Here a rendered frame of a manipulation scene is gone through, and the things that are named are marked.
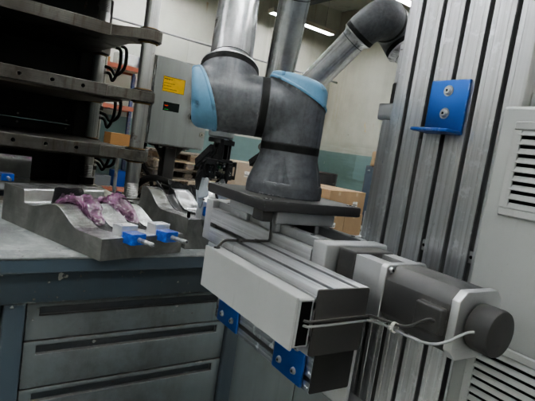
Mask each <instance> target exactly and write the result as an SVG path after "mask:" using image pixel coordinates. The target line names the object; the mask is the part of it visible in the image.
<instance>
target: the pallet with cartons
mask: <svg viewBox="0 0 535 401"><path fill-rule="evenodd" d="M320 185H321V188H322V194H321V198H325V199H328V200H332V201H337V202H340V203H343V204H349V205H352V206H355V207H359V208H360V209H361V214H360V216H359V217H345V216H335V217H334V225H333V227H329V228H333V229H335V230H338V231H340V232H344V233H347V234H350V235H354V236H359V233H360V229H361V221H362V212H363V207H364V202H365V193H363V192H358V191H354V190H350V189H343V188H339V187H334V186H330V185H323V184H320Z"/></svg>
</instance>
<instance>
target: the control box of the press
mask: <svg viewBox="0 0 535 401"><path fill-rule="evenodd" d="M194 65H196V64H191V63H188V62H185V61H181V60H175V59H172V58H169V57H166V56H160V55H157V54H155V57H154V69H153V76H152V83H151V90H152V91H153V92H154V93H155V100H154V103H153V105H150V106H149V108H148V115H147V121H146V133H145V140H144V147H143V149H146V146H147V143H149V144H150V145H151V146H154V147H155V149H156V150H157V152H158V156H159V162H158V174H157V175H159V176H162V177H166V178H169V179H171V180H173V174H174V163H175V158H176V157H177V156H178V155H179V154H180V153H181V151H182V150H183V151H187V150H189V149H193V150H203V145H204V138H205V129H204V128H200V127H196V126H195V125H194V124H193V123H192V120H191V91H192V67H193V66H194ZM142 168H143V170H144V172H145V173H146V175H150V172H149V170H148V169H147V167H146V165H145V162H144V163H142Z"/></svg>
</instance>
